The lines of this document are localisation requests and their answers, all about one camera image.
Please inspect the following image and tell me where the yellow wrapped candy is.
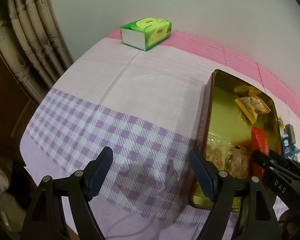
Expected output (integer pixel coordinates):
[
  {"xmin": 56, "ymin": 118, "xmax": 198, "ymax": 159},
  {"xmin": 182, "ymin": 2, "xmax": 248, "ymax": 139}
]
[{"xmin": 278, "ymin": 115, "xmax": 285, "ymax": 129}]

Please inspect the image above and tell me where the grey sesame cake block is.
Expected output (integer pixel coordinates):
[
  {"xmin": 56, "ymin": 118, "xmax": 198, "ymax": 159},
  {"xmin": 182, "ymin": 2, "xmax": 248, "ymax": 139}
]
[{"xmin": 285, "ymin": 124, "xmax": 296, "ymax": 144}]

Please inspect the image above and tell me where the green tissue pack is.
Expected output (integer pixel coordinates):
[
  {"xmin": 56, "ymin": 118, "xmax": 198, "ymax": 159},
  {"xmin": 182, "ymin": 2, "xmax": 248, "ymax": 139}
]
[{"xmin": 120, "ymin": 17, "xmax": 172, "ymax": 51}]

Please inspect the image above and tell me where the clear long pastry packet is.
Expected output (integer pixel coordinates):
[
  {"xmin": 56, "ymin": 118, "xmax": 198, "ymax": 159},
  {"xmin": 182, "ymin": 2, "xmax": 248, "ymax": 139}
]
[{"xmin": 225, "ymin": 147, "xmax": 250, "ymax": 179}]

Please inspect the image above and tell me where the clear fried twist snack pack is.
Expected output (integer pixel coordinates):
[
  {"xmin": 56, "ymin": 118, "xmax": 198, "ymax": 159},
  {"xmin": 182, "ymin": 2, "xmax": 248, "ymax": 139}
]
[{"xmin": 204, "ymin": 140, "xmax": 234, "ymax": 170}]

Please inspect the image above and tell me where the blue black candy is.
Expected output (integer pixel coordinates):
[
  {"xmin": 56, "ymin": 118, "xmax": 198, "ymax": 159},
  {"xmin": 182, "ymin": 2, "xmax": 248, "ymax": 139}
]
[{"xmin": 291, "ymin": 144, "xmax": 300, "ymax": 161}]

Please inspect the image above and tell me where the orange yellow snack packet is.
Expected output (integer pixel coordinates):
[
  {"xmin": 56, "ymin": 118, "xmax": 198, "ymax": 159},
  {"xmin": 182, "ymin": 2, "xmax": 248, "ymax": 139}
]
[{"xmin": 235, "ymin": 90, "xmax": 271, "ymax": 124}]

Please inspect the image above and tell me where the gold rectangular metal tin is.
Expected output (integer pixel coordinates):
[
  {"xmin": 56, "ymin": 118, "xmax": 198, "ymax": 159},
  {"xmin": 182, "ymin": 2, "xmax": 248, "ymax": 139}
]
[{"xmin": 188, "ymin": 68, "xmax": 283, "ymax": 212}]

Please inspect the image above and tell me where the pink purple checkered tablecloth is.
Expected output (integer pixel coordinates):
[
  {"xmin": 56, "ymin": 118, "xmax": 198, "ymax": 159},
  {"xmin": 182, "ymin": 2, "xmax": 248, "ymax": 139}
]
[{"xmin": 20, "ymin": 31, "xmax": 300, "ymax": 239}]

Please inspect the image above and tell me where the navy white cracker packet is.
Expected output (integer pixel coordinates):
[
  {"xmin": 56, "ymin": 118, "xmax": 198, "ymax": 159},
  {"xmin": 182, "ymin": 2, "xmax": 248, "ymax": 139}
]
[{"xmin": 281, "ymin": 134, "xmax": 294, "ymax": 159}]

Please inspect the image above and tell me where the red snack packet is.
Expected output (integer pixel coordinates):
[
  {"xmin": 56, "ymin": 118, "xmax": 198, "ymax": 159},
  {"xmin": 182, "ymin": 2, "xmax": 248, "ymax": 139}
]
[{"xmin": 250, "ymin": 127, "xmax": 269, "ymax": 179}]

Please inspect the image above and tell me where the beige patterned curtain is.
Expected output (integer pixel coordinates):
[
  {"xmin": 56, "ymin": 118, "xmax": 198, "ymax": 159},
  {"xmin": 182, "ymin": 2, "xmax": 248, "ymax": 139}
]
[{"xmin": 0, "ymin": 0, "xmax": 73, "ymax": 103}]

